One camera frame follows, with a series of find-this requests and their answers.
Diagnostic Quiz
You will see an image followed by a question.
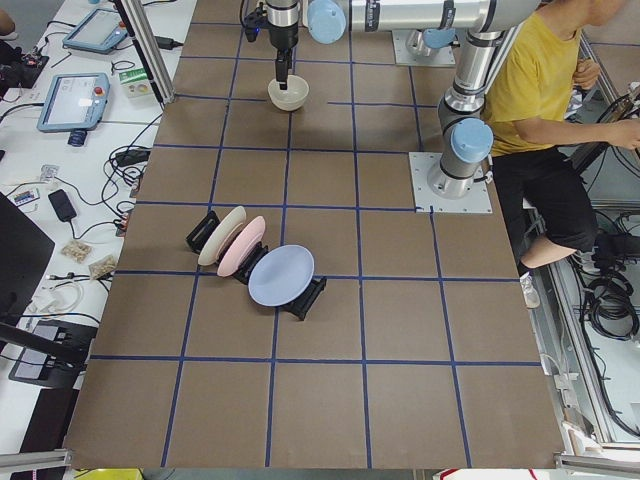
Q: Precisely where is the black power adapter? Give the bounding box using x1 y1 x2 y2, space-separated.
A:
114 148 150 168

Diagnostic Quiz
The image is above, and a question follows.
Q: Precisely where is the aluminium frame post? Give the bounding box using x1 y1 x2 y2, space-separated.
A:
114 0 175 105

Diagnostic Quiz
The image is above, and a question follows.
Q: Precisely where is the pink plate in rack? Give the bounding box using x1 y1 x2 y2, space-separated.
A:
217 216 266 277

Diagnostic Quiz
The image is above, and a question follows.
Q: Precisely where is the cream ceramic bowl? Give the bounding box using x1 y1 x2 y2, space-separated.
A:
267 75 310 112

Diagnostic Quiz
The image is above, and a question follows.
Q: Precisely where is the far blue teach pendant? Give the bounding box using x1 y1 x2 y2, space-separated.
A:
62 8 128 54

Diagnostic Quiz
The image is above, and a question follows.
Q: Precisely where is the cream plate in rack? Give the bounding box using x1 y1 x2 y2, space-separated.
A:
198 205 246 266

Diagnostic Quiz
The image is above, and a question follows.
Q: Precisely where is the green white small box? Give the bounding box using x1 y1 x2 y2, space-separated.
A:
118 68 153 98

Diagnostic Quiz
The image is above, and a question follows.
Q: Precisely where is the colourful remote control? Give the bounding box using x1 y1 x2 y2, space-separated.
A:
11 188 40 207

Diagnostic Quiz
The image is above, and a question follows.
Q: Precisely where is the blue teach pendant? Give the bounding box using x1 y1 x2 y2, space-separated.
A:
62 8 128 54
37 73 110 133

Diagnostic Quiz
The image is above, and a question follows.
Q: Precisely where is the light blue plate in rack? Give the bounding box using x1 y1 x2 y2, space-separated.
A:
248 245 315 307

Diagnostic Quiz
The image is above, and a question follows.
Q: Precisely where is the black phone on desk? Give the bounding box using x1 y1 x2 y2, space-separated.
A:
48 189 77 222

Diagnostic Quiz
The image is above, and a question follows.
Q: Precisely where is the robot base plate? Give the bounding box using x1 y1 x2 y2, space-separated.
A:
392 28 456 68
408 152 493 215

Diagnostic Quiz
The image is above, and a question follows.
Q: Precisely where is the black monitor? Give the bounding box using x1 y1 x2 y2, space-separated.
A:
0 195 55 326

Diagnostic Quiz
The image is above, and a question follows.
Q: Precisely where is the near blue teach pendant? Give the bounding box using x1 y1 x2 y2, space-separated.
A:
37 73 110 133

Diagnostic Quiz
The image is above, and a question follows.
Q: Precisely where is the black dish rack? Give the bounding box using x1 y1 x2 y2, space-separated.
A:
186 211 327 321

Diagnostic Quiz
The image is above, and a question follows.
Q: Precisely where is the person in yellow shirt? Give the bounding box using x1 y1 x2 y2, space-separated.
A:
483 1 639 309

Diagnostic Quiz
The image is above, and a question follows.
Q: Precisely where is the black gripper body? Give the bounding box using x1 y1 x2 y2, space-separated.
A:
266 0 300 49

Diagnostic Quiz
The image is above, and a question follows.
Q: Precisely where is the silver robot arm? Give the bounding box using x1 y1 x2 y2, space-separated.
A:
239 1 537 200
405 28 456 57

